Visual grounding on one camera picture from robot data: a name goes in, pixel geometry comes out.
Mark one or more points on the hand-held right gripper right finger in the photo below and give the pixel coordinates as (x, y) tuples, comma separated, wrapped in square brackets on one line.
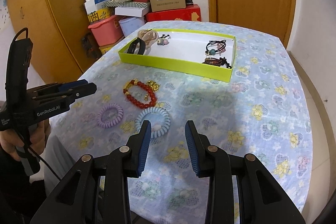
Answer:
[(193, 148)]

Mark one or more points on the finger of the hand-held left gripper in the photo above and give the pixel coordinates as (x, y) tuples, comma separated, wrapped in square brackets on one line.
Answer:
[(73, 84), (84, 90)]

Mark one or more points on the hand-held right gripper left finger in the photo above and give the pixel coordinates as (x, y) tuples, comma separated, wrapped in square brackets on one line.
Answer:
[(143, 145)]

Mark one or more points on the black wrist band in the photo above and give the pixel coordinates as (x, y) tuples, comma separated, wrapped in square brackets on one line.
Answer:
[(139, 47)]

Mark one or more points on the beige hair claw clip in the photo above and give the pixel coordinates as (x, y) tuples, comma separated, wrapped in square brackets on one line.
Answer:
[(151, 36)]

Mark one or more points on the green cardboard box tray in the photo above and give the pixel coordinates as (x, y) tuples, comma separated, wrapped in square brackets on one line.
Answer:
[(183, 45)]

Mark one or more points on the pink rhinestone hair clip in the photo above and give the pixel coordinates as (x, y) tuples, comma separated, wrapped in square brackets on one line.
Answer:
[(223, 49)]

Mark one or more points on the person's left hand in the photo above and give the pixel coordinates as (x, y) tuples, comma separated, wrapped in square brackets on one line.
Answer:
[(9, 142)]

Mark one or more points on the dark brown bag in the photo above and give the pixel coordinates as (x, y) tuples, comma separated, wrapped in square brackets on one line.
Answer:
[(90, 47)]

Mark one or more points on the pink plastic bin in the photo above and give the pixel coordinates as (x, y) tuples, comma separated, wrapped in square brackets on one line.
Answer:
[(105, 32)]

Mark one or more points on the wooden wardrobe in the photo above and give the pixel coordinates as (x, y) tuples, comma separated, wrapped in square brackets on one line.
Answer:
[(52, 16)]

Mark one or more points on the yellow printed tin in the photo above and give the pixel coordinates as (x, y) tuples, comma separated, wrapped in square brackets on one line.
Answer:
[(98, 15)]

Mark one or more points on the pale lilac container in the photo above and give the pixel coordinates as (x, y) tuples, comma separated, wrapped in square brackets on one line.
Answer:
[(131, 26)]

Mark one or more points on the white box blue label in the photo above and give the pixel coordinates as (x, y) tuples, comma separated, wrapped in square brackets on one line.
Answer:
[(101, 2)]

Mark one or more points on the blue floral tablecloth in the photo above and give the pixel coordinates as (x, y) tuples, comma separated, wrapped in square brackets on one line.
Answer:
[(262, 95)]

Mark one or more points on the flat white box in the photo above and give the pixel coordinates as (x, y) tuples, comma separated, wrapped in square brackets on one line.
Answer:
[(131, 11)]

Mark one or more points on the green striped box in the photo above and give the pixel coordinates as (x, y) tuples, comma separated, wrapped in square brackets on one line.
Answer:
[(131, 4)]

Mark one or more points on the red gift box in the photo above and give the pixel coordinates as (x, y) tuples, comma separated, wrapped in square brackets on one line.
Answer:
[(173, 14)]

